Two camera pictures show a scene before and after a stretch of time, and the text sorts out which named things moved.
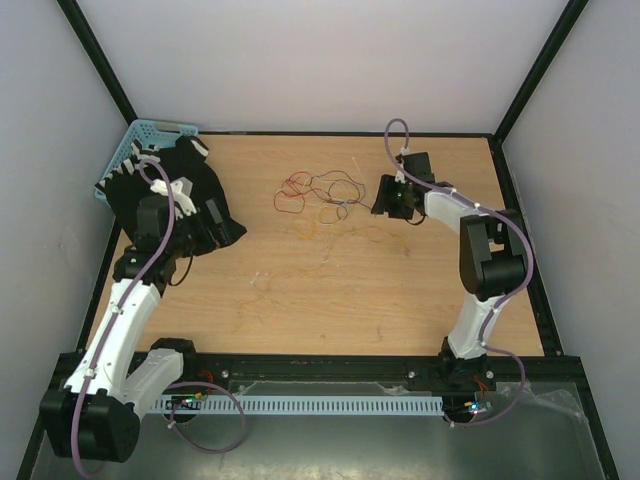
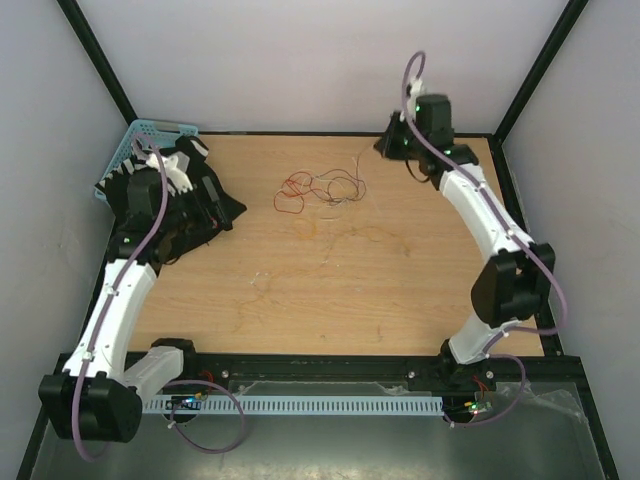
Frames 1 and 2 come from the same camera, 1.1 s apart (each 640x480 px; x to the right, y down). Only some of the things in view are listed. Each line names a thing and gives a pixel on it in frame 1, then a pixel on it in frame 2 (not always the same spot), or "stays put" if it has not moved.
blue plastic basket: x=153 y=132 stays put
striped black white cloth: x=181 y=151 stays put
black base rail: x=370 y=374 stays put
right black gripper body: x=396 y=201 → x=403 y=142
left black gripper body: x=193 y=237 → x=203 y=217
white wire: x=345 y=208 → x=332 y=181
